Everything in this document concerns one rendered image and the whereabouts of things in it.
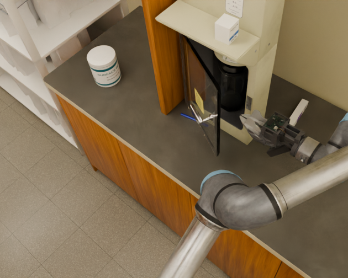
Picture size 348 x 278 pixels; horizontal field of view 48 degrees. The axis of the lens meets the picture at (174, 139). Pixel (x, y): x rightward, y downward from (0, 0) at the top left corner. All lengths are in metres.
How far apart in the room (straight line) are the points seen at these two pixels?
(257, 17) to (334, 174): 0.48
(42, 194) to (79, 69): 1.08
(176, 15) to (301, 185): 0.65
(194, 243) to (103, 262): 1.43
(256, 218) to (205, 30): 0.59
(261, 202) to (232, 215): 0.08
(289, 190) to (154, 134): 0.84
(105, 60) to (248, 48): 0.82
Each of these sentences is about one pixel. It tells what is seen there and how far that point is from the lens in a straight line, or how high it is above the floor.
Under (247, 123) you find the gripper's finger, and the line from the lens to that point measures 1.26.
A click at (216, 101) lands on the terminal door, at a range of 1.27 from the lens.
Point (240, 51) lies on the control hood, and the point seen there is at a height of 1.51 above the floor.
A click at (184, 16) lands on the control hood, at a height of 1.51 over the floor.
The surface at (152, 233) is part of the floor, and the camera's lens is 2.49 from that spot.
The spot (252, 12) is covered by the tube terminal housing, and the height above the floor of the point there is 1.58.
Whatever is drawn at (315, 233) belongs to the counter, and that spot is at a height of 0.94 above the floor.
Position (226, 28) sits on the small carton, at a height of 1.57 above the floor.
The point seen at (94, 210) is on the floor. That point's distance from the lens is 2.63.
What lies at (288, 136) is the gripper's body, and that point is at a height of 1.33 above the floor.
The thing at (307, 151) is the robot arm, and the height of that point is 1.33.
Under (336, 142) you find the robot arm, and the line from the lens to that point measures 1.19.
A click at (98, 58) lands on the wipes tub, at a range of 1.83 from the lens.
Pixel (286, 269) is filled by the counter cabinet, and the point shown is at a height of 0.77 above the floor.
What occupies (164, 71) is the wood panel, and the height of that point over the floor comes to 1.19.
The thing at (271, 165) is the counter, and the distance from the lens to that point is 1.60.
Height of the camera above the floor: 2.30
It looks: 55 degrees down
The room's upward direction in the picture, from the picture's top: 8 degrees counter-clockwise
